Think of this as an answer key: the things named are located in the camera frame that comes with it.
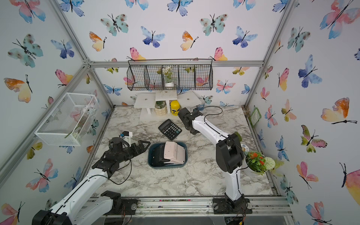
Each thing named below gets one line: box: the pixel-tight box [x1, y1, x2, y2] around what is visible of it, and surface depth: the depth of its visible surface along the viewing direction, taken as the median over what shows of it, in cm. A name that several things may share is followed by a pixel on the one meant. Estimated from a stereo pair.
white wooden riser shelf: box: [133, 90, 202, 115], surface depth 105 cm
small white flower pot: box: [162, 65, 175, 88], surface depth 95 cm
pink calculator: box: [163, 141, 186, 165], surface depth 86 cm
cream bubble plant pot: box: [154, 100, 168, 116], surface depth 111 cm
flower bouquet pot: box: [244, 150, 285, 177], surface depth 75 cm
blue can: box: [197, 104, 205, 111], surface depth 117 cm
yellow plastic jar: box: [170, 99, 181, 117], surface depth 108 cm
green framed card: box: [248, 106, 263, 128], surface depth 110 cm
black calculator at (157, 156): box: [150, 142, 173, 167], surface depth 88 cm
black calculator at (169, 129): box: [157, 119, 183, 141], surface depth 106 cm
